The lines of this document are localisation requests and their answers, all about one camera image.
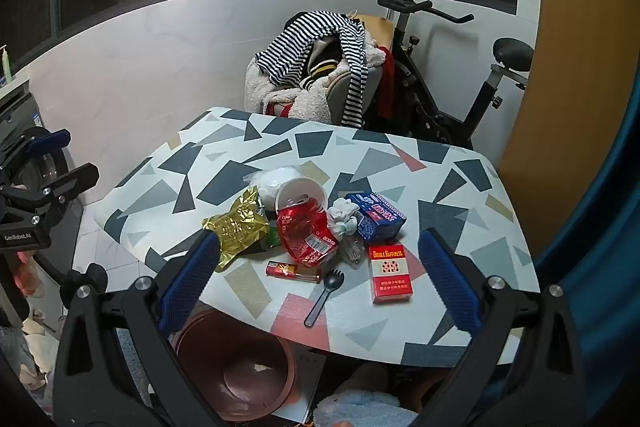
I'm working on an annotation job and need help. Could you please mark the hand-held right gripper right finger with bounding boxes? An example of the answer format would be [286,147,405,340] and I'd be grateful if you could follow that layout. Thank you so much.
[417,227,593,427]

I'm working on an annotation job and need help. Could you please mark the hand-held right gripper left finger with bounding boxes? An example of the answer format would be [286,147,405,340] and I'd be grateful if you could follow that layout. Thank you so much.
[52,229,226,427]

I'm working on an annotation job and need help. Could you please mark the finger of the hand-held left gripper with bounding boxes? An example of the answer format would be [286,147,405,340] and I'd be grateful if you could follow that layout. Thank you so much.
[10,129,71,158]
[0,163,100,210]

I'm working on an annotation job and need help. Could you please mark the red cigarette pack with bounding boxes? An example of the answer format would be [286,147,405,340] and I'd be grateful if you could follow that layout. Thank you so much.
[369,244,415,305]

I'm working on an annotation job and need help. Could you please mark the gold foil wrapper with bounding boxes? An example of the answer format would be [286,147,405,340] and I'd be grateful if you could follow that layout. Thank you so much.
[202,187,273,273]

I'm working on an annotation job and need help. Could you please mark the dark green snack packet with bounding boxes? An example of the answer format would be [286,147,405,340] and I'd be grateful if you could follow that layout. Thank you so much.
[257,202,283,250]

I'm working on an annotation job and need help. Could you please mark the brown plastic basin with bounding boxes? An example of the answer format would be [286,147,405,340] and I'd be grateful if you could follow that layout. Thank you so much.
[172,307,298,420]

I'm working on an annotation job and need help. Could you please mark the red snack wrapper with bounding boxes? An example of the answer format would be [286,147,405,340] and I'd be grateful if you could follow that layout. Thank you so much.
[266,260,323,285]

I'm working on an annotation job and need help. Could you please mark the blue cardboard box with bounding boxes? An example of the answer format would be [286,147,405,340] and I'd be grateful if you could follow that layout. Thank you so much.
[345,192,407,242]

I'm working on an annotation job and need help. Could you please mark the clear plastic wrapper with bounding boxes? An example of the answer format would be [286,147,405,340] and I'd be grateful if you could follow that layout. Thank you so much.
[340,234,368,270]

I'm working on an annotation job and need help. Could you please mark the crushed red can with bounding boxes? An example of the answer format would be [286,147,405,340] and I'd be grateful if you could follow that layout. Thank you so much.
[276,199,341,265]

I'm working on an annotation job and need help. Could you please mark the white plastic bag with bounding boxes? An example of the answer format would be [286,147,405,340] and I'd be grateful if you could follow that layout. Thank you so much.
[242,164,306,212]

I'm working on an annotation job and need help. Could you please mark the white tissue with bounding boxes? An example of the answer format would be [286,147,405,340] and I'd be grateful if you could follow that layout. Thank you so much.
[326,197,362,239]

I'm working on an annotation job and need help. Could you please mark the black plastic spork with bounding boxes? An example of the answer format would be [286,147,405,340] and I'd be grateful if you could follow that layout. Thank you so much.
[304,271,342,328]

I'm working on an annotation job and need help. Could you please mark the person's left hand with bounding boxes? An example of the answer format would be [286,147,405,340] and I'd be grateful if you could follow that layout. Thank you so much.
[12,253,42,299]

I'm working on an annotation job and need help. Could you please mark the grey washing machine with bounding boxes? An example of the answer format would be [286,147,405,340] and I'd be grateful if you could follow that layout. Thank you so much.
[0,82,86,308]

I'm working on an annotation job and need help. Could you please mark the beige cloth pile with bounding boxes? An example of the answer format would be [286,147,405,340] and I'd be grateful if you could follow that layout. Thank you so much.
[20,307,66,388]

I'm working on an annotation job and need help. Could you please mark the blue curtain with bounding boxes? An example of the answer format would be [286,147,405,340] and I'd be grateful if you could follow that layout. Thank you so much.
[535,72,640,427]

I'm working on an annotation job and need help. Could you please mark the light blue fleece garment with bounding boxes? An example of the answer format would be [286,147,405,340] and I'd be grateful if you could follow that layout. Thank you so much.
[312,389,418,427]

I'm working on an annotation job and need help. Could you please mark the table with geometric tablecloth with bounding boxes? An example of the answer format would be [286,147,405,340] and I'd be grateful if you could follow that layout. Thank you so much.
[92,107,541,355]

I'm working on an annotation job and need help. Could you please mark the black exercise bike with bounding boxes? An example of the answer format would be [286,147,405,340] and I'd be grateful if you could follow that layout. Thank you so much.
[370,0,536,148]

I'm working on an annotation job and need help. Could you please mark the red cloth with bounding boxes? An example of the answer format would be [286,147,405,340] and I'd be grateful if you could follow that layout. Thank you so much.
[377,47,396,120]

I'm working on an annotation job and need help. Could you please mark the beige padded chair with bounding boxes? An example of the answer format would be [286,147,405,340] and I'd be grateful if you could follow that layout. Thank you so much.
[320,67,386,125]

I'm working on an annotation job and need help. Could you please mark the dark jacket with yellow stripes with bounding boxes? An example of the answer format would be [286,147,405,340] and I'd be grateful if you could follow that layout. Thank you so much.
[300,39,351,82]

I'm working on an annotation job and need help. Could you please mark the wooden chair back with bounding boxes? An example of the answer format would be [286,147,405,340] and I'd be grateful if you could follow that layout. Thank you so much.
[357,13,396,52]

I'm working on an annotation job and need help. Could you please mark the orange wooden door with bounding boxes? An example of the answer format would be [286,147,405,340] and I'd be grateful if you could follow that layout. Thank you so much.
[500,0,640,218]

